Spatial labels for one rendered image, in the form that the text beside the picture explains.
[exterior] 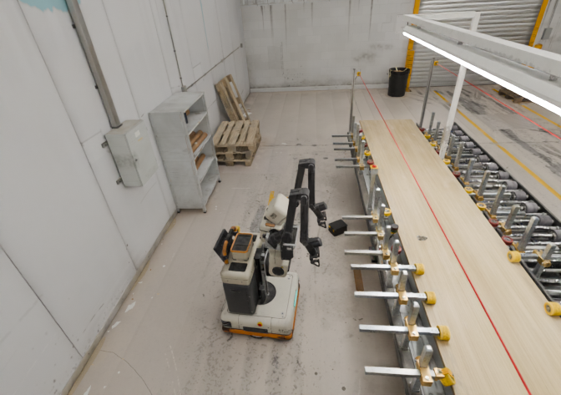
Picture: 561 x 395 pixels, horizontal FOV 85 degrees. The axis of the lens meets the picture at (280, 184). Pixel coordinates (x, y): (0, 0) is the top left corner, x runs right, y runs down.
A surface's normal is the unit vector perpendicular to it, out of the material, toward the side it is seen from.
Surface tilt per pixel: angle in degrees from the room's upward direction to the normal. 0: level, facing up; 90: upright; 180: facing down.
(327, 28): 90
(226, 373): 0
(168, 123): 90
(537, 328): 0
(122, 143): 90
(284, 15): 90
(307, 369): 0
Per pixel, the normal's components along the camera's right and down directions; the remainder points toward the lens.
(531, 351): -0.06, -0.85
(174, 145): -0.09, 0.54
